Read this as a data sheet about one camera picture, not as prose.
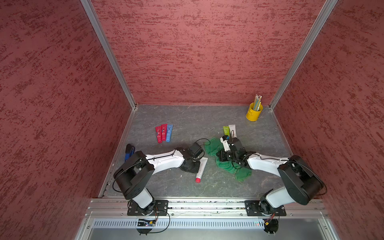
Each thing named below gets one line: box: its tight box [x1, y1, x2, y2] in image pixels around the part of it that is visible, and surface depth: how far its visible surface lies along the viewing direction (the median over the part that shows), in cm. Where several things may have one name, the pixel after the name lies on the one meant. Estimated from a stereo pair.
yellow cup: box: [246, 102, 264, 122], surface depth 109 cm
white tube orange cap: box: [228, 124, 237, 138], surface depth 106 cm
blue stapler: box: [125, 143, 135, 162], surface depth 94 cm
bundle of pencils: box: [253, 94, 263, 111], surface depth 108 cm
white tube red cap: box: [195, 157, 208, 183], surface depth 87 cm
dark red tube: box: [155, 126, 162, 144], surface depth 102 cm
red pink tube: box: [161, 123, 168, 141], surface depth 105 cm
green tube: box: [223, 126, 231, 137], surface depth 108 cm
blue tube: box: [166, 124, 174, 143], surface depth 105 cm
